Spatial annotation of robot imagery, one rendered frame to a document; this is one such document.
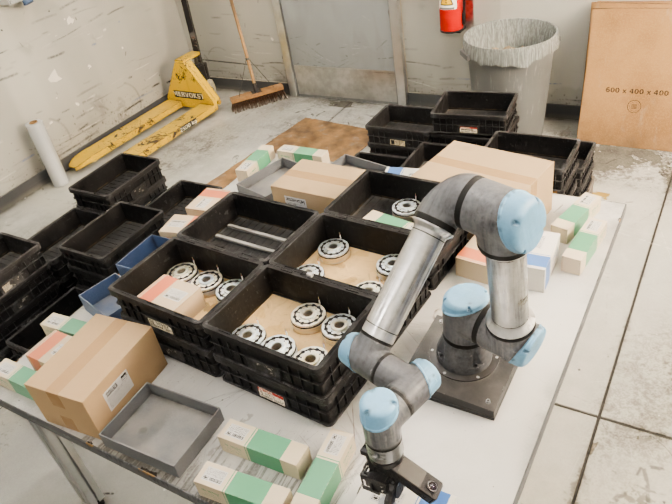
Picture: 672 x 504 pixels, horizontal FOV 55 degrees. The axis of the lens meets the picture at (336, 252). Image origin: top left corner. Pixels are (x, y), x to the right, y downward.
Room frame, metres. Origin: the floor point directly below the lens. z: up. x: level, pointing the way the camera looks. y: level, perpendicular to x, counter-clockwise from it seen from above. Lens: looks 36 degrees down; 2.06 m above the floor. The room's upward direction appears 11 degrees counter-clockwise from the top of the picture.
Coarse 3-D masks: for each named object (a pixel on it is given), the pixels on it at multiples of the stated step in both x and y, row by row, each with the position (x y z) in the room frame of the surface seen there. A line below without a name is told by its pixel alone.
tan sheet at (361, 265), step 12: (360, 252) 1.68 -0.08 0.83; (324, 264) 1.65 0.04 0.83; (336, 264) 1.64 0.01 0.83; (348, 264) 1.63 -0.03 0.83; (360, 264) 1.62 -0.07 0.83; (372, 264) 1.61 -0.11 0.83; (336, 276) 1.58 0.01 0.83; (348, 276) 1.57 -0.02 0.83; (360, 276) 1.56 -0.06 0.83; (372, 276) 1.55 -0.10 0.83
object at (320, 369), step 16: (256, 272) 1.54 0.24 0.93; (288, 272) 1.51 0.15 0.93; (240, 288) 1.48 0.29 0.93; (336, 288) 1.40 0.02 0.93; (224, 304) 1.42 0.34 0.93; (368, 304) 1.30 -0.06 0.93; (208, 320) 1.36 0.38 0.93; (224, 336) 1.29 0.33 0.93; (256, 352) 1.22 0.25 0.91; (272, 352) 1.19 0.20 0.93; (336, 352) 1.16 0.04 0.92; (304, 368) 1.12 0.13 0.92; (320, 368) 1.11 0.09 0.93
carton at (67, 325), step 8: (48, 320) 1.72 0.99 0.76; (56, 320) 1.71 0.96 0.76; (64, 320) 1.70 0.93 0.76; (72, 320) 1.70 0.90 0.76; (80, 320) 1.69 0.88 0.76; (48, 328) 1.69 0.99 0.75; (56, 328) 1.67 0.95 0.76; (64, 328) 1.66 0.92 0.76; (72, 328) 1.65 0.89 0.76; (80, 328) 1.65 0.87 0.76; (72, 336) 1.63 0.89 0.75
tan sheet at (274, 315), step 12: (276, 300) 1.52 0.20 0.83; (288, 300) 1.51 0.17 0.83; (264, 312) 1.47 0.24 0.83; (276, 312) 1.46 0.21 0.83; (288, 312) 1.45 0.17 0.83; (264, 324) 1.42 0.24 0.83; (276, 324) 1.41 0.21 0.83; (288, 324) 1.40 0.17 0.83; (300, 336) 1.34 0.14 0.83; (312, 336) 1.33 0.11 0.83; (300, 348) 1.29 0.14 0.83
